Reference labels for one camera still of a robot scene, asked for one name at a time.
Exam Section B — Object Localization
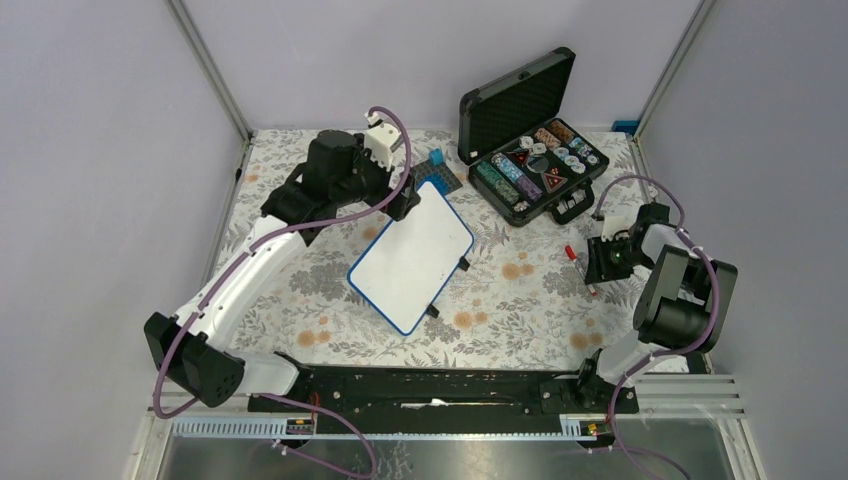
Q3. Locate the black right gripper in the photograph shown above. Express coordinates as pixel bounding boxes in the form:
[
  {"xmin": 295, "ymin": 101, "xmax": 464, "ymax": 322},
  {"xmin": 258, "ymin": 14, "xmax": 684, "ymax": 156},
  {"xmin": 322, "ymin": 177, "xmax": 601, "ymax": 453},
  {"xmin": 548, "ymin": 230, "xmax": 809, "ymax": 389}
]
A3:
[{"xmin": 584, "ymin": 235, "xmax": 652, "ymax": 286}]

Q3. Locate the white red whiteboard marker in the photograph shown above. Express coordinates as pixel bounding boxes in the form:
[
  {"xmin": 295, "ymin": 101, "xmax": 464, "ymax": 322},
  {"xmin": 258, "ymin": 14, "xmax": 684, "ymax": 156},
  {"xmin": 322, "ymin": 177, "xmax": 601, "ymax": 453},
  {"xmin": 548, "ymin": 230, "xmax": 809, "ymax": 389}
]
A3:
[{"xmin": 569, "ymin": 249, "xmax": 597, "ymax": 297}]

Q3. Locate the blue framed whiteboard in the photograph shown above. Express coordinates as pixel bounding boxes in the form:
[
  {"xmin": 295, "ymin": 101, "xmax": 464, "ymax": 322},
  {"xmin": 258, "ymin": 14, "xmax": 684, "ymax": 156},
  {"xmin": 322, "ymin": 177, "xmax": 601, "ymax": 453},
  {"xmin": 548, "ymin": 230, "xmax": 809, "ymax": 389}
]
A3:
[{"xmin": 347, "ymin": 182, "xmax": 475, "ymax": 336}]

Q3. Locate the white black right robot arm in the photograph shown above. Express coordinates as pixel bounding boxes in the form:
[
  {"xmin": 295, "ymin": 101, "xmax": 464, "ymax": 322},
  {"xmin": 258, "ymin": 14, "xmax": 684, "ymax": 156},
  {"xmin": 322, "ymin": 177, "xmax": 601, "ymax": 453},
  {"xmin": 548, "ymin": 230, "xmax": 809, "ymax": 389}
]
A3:
[{"xmin": 573, "ymin": 202, "xmax": 739, "ymax": 412}]

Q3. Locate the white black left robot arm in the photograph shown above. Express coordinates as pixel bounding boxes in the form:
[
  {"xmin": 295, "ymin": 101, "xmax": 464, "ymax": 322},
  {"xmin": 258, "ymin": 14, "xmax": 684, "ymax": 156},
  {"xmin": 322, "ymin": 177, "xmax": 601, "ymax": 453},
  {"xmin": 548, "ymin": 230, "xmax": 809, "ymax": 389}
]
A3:
[{"xmin": 144, "ymin": 122, "xmax": 420, "ymax": 418}]

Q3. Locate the grey lego baseplate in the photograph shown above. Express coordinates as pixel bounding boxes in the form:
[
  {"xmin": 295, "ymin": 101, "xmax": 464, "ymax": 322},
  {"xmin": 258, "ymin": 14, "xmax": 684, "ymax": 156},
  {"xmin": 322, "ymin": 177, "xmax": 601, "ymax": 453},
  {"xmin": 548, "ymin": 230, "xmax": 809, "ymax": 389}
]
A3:
[{"xmin": 411, "ymin": 160, "xmax": 462, "ymax": 196}]

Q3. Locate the blue lego brick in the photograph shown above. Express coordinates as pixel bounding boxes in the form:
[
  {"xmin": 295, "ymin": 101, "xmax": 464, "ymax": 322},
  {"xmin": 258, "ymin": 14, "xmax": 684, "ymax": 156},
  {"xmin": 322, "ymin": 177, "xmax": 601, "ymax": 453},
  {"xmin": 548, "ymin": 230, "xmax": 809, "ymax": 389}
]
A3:
[{"xmin": 427, "ymin": 174, "xmax": 454, "ymax": 195}]

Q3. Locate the light blue lego cube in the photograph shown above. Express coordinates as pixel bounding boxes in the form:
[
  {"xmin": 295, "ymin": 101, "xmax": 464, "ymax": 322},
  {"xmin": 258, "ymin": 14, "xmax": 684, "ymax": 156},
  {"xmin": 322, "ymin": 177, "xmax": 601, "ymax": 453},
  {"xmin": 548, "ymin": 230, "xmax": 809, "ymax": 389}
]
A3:
[{"xmin": 428, "ymin": 148, "xmax": 444, "ymax": 166}]

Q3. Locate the blue clamp behind table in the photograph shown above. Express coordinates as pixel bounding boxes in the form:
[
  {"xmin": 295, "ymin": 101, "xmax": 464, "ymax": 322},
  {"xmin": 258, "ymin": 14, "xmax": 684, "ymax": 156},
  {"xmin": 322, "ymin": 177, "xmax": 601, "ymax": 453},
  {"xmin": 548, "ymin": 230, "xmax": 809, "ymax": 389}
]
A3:
[{"xmin": 610, "ymin": 120, "xmax": 640, "ymax": 136}]

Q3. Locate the black poker chip case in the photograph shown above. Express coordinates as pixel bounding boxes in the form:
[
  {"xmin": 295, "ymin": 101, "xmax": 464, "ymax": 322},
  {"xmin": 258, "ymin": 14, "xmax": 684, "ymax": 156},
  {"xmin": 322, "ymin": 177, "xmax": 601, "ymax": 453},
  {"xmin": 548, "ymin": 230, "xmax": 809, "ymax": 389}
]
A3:
[{"xmin": 457, "ymin": 47, "xmax": 609, "ymax": 227}]

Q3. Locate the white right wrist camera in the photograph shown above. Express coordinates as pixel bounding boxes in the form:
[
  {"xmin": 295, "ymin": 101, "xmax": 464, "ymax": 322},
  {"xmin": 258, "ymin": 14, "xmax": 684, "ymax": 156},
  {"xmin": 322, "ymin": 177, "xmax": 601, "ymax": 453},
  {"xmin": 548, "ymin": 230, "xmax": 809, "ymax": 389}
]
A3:
[{"xmin": 600, "ymin": 215, "xmax": 632, "ymax": 241}]

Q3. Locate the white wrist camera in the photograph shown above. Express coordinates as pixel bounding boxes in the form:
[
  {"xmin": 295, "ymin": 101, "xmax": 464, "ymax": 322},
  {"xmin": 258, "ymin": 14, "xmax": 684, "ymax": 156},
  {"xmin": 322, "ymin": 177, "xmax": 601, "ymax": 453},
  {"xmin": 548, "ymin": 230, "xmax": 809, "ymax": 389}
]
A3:
[
  {"xmin": 363, "ymin": 113, "xmax": 402, "ymax": 171},
  {"xmin": 600, "ymin": 215, "xmax": 632, "ymax": 241}
]

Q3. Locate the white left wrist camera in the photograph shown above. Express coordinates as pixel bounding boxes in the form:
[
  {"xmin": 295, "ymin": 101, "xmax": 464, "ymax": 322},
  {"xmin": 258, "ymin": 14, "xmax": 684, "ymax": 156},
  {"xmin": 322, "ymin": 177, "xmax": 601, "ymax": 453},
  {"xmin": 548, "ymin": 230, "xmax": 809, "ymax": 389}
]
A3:
[{"xmin": 363, "ymin": 113, "xmax": 402, "ymax": 171}]

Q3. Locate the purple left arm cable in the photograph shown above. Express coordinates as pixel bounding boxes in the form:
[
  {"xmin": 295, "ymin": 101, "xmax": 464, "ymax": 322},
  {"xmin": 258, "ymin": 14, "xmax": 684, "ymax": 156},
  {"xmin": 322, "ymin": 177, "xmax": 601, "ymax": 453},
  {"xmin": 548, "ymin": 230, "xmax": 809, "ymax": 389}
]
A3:
[{"xmin": 151, "ymin": 105, "xmax": 413, "ymax": 420}]

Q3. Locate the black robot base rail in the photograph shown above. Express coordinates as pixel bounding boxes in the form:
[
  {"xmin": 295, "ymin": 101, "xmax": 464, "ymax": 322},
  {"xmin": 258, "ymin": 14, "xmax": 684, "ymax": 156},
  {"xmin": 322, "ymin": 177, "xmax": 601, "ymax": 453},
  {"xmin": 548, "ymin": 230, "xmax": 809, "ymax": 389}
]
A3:
[{"xmin": 285, "ymin": 365, "xmax": 639, "ymax": 426}]

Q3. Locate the grey slotted cable duct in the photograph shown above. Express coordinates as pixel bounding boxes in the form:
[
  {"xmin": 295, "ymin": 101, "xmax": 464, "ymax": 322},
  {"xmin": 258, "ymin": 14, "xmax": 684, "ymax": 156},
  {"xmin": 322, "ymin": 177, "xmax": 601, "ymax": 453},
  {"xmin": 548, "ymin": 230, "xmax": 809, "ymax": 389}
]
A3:
[{"xmin": 172, "ymin": 415, "xmax": 595, "ymax": 441}]

